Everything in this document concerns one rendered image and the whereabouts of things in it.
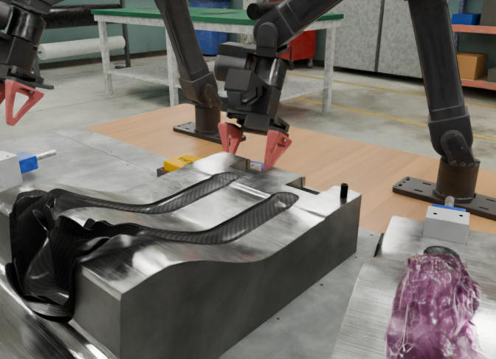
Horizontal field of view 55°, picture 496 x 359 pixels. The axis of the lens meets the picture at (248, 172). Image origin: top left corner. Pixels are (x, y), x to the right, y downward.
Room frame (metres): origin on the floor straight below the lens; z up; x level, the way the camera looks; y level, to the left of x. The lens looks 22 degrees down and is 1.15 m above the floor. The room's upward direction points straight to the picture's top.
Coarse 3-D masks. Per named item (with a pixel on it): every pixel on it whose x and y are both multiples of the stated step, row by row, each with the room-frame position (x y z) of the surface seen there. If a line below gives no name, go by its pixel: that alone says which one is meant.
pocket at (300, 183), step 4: (296, 180) 0.63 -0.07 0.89; (300, 180) 0.63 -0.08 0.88; (304, 180) 0.64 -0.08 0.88; (288, 184) 0.61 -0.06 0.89; (292, 184) 0.62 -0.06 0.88; (296, 184) 0.63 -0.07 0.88; (300, 184) 0.63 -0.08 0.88; (304, 184) 0.64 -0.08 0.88; (300, 188) 0.63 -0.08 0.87; (304, 188) 0.63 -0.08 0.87; (308, 188) 0.63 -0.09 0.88; (312, 188) 0.63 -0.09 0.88; (308, 192) 0.63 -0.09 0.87; (312, 192) 0.62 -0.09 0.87; (316, 192) 0.62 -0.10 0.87; (320, 192) 0.61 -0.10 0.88
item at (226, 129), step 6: (222, 126) 0.81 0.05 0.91; (228, 126) 0.81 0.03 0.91; (234, 126) 0.83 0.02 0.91; (222, 132) 0.81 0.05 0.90; (228, 132) 0.81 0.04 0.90; (234, 132) 0.83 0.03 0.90; (240, 132) 0.85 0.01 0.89; (246, 132) 0.86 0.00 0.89; (252, 132) 0.84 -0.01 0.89; (258, 132) 0.83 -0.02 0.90; (264, 132) 0.83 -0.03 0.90; (222, 138) 0.81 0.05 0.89; (228, 138) 0.81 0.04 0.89; (234, 138) 0.85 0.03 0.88; (240, 138) 0.85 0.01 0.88; (222, 144) 0.81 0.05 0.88; (228, 144) 0.81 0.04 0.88; (234, 144) 0.84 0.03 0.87; (228, 150) 0.81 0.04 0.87; (234, 150) 0.83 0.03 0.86
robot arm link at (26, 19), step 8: (16, 8) 0.89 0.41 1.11; (24, 8) 0.91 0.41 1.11; (8, 16) 0.88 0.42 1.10; (16, 16) 0.89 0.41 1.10; (24, 16) 0.89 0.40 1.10; (32, 16) 0.89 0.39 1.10; (40, 16) 0.93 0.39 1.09; (16, 24) 0.88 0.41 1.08; (24, 24) 0.88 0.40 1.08; (32, 24) 0.89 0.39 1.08; (40, 24) 0.90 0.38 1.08; (8, 32) 0.88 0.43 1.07; (16, 32) 0.88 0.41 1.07; (24, 32) 0.88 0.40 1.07; (32, 32) 0.89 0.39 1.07; (40, 32) 0.90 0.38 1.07; (24, 40) 0.88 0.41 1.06; (32, 40) 0.89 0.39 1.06; (40, 40) 0.91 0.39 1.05
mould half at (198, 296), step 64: (0, 192) 0.48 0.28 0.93; (128, 192) 0.59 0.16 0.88; (256, 192) 0.58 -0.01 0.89; (0, 256) 0.45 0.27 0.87; (128, 256) 0.35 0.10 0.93; (192, 256) 0.36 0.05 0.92; (256, 256) 0.43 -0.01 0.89; (320, 256) 0.51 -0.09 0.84; (0, 320) 0.36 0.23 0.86; (64, 320) 0.36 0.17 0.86; (128, 320) 0.30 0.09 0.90; (192, 320) 0.35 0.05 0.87; (256, 320) 0.42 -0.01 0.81
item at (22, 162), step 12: (0, 156) 0.82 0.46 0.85; (12, 156) 0.82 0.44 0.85; (24, 156) 0.86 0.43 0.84; (36, 156) 0.88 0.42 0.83; (48, 156) 0.90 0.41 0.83; (0, 168) 0.80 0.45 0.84; (12, 168) 0.82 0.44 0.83; (24, 168) 0.84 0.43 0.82; (36, 168) 0.86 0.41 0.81; (0, 180) 0.81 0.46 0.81; (12, 180) 0.81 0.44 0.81
